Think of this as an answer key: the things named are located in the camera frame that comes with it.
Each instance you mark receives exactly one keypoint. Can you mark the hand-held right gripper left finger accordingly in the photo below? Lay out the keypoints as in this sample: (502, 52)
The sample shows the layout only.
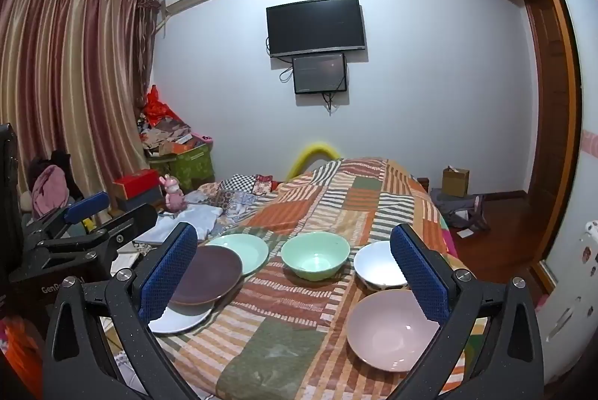
(168, 274)

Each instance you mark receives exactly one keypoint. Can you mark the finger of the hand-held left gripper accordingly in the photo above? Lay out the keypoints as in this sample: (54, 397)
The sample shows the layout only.
(135, 218)
(86, 206)

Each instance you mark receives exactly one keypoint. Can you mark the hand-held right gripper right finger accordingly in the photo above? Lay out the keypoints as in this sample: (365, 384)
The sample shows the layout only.
(420, 274)

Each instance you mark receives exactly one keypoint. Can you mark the purple plate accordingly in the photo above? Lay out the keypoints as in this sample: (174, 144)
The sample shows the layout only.
(210, 274)

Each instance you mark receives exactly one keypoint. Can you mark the white bowl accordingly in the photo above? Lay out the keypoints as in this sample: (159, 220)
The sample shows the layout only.
(373, 264)

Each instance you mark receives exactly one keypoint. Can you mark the white plate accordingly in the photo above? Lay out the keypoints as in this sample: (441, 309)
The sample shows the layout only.
(182, 320)

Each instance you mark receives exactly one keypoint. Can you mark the pink bowl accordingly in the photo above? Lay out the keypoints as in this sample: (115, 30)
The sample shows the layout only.
(387, 330)

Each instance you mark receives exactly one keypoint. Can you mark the green plate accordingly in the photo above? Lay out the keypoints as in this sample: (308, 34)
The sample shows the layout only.
(247, 248)

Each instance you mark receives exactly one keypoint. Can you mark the green bowl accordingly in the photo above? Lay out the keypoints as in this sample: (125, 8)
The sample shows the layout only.
(315, 255)

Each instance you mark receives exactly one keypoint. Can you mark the grey box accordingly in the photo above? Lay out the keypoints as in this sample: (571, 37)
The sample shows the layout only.
(140, 200)

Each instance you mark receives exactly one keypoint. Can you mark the red box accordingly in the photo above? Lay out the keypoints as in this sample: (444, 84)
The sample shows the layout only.
(135, 183)

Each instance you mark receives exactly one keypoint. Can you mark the pink cloth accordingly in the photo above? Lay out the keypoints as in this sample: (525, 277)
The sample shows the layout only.
(49, 190)

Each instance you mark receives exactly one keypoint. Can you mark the pink plush toy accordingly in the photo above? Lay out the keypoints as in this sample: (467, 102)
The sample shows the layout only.
(173, 194)

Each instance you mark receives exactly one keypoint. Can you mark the light blue cloth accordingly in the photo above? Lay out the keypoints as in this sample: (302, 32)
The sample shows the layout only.
(196, 218)

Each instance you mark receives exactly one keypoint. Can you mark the grey cloth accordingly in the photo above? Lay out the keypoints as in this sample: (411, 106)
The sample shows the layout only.
(455, 208)

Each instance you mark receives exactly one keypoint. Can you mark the green cardboard box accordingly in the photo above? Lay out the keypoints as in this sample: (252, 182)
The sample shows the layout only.
(191, 166)

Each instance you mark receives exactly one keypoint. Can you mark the pile of cardboard clutter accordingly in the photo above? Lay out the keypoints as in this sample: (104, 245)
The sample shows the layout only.
(163, 134)

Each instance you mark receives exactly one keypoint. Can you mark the white printed bed sheet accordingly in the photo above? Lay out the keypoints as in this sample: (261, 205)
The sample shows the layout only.
(119, 348)

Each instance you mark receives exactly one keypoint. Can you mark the brown cardboard box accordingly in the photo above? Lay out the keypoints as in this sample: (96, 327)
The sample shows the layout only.
(455, 183)

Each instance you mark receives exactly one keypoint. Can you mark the checkered patterned quilt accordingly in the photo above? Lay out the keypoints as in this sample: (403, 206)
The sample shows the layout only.
(238, 194)

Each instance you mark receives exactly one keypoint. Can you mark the red plastic bag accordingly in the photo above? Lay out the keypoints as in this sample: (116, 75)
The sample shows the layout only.
(156, 108)

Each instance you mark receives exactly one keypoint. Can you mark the striped brown curtain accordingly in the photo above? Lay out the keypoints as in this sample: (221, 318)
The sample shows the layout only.
(70, 78)

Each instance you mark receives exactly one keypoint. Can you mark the orange striped patchwork blanket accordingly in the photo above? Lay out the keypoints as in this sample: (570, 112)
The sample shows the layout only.
(289, 334)

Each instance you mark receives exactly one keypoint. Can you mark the white cabinet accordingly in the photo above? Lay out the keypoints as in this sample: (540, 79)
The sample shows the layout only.
(567, 288)

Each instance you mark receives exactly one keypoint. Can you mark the yellow hoop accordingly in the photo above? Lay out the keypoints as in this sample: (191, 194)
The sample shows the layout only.
(317, 147)

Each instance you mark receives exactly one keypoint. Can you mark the wooden wardrobe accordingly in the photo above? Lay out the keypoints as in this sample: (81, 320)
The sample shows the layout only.
(546, 101)

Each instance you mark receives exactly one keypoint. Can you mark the small black wall monitor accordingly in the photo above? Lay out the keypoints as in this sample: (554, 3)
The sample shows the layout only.
(320, 73)

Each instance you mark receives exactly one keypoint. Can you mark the black wall television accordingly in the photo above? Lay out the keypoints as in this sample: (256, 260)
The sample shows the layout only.
(315, 26)

